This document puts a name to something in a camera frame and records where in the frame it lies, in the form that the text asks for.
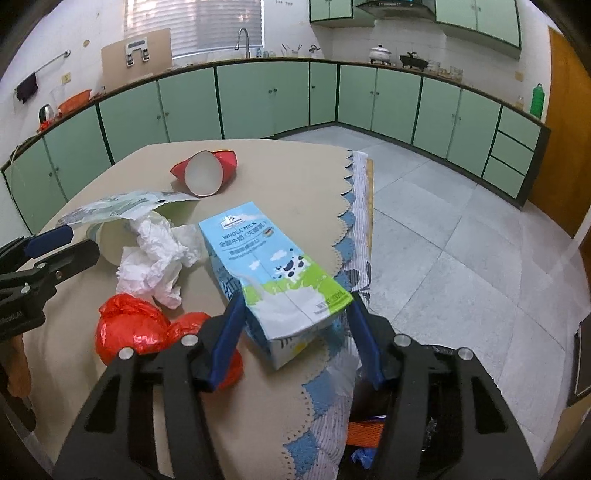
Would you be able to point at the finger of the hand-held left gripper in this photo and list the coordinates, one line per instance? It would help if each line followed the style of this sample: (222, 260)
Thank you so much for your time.
(71, 261)
(48, 240)

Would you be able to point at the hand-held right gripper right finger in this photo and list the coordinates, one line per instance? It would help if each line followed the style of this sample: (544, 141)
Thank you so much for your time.
(364, 341)

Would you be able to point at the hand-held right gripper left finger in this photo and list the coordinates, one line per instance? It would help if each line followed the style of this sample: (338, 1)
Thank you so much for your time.
(228, 337)

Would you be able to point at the blue milk carton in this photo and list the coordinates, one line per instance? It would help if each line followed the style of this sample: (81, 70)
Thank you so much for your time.
(272, 277)

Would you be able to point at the bin with black liner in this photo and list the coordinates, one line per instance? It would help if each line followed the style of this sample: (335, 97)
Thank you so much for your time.
(438, 374)

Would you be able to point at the orange mesh net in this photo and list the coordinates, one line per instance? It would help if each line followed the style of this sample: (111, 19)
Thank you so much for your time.
(364, 434)

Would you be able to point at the person's left forearm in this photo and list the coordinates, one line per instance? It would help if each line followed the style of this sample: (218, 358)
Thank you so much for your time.
(18, 364)

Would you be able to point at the clear plastic wrapper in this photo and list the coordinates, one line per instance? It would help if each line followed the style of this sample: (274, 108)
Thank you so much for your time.
(120, 205)

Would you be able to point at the white crumpled tissue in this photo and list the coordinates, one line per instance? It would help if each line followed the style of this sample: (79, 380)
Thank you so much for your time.
(154, 258)

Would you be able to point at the red plastic bag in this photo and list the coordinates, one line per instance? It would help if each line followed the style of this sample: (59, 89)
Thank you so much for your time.
(134, 330)

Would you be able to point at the steel electric kettle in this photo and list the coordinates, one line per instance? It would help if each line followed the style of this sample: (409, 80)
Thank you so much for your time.
(45, 114)

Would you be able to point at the orange basket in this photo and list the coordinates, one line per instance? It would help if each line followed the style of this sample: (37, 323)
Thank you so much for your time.
(74, 100)

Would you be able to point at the dark cloth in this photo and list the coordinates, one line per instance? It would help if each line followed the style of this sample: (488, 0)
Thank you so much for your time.
(27, 87)

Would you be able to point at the table with beige scalloped cloth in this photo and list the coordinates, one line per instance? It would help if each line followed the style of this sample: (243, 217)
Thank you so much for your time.
(277, 184)

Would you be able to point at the red paper cup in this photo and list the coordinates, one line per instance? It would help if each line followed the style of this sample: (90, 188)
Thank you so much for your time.
(207, 173)

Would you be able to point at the wooden cutting board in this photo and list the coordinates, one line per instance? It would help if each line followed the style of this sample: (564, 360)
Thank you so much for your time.
(115, 62)

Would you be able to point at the black glass cabinet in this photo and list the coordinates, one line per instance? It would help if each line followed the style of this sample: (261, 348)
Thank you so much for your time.
(582, 360)

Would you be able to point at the green base cabinets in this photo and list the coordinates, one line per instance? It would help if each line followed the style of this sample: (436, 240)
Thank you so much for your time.
(263, 97)

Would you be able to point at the window blinds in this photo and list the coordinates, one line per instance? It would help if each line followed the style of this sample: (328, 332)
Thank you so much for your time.
(217, 23)

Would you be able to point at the metal faucet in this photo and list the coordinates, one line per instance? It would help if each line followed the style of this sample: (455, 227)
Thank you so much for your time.
(243, 41)

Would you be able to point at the glass dishes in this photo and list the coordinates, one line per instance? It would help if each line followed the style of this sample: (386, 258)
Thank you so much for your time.
(445, 70)

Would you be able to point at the small glass jar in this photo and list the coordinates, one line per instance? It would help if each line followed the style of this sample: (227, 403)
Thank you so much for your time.
(520, 103)

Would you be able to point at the black wok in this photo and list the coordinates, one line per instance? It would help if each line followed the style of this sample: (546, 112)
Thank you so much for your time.
(412, 59)

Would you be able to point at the white cooking pot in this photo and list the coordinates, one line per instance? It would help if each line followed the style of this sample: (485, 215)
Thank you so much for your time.
(380, 53)

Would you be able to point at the wooden door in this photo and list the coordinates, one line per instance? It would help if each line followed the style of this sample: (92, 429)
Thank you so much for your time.
(572, 138)

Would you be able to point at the utensil holder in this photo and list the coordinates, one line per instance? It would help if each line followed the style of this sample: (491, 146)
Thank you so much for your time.
(291, 49)

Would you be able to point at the green bottle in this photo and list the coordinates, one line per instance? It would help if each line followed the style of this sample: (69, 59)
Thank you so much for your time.
(537, 99)

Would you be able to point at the range hood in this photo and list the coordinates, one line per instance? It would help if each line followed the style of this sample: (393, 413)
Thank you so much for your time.
(397, 7)

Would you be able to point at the wall towel rail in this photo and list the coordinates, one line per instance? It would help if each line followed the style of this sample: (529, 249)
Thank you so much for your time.
(51, 62)

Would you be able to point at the green wall cabinets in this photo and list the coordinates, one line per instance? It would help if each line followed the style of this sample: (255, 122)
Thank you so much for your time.
(475, 14)

